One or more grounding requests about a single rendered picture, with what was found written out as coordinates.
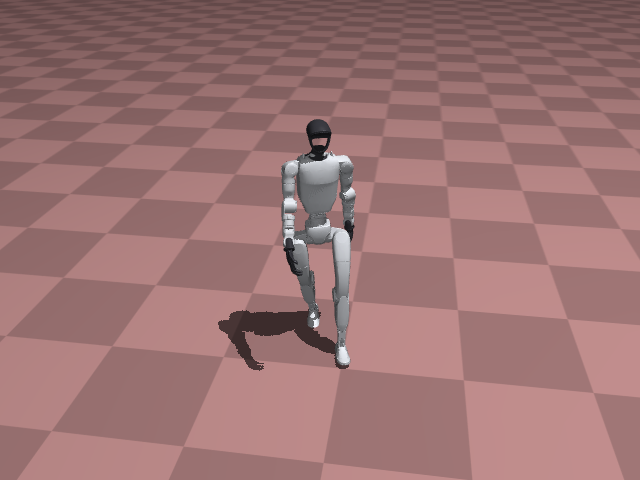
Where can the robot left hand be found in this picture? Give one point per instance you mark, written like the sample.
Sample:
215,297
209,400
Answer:
349,228

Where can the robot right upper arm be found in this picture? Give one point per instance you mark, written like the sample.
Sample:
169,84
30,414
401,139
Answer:
289,170

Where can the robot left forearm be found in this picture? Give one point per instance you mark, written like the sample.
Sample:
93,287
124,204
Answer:
348,211

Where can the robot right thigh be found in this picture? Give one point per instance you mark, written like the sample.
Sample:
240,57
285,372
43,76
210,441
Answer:
300,254

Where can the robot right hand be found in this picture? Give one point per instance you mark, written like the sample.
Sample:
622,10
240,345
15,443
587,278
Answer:
289,255

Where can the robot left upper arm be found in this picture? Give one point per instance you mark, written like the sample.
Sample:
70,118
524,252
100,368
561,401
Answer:
346,178

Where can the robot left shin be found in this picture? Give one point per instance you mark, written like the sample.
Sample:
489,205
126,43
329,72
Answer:
341,311

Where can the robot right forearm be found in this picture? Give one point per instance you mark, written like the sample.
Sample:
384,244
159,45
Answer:
288,225

